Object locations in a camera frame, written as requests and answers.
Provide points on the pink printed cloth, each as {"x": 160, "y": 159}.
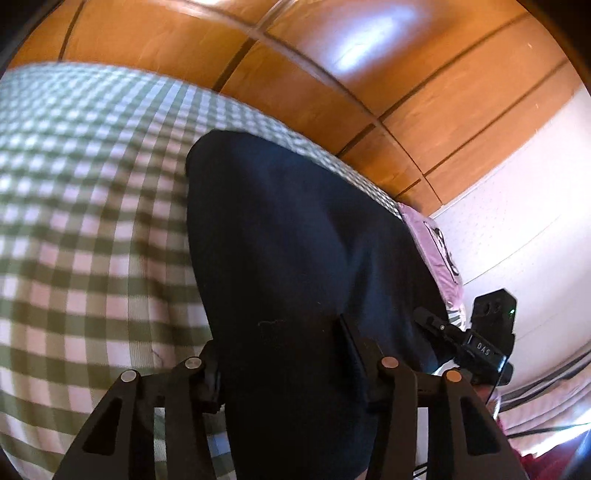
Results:
{"x": 436, "y": 249}

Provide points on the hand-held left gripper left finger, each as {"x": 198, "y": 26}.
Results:
{"x": 208, "y": 374}

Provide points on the black pants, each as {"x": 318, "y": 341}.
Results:
{"x": 286, "y": 258}

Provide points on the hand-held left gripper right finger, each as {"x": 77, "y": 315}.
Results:
{"x": 358, "y": 360}

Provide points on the green checked bed sheet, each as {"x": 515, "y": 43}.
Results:
{"x": 92, "y": 221}

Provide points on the wooden wardrobe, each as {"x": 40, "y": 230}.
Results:
{"x": 295, "y": 64}

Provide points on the red cloth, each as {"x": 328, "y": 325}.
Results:
{"x": 549, "y": 464}

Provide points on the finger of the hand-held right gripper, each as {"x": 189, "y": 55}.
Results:
{"x": 434, "y": 322}

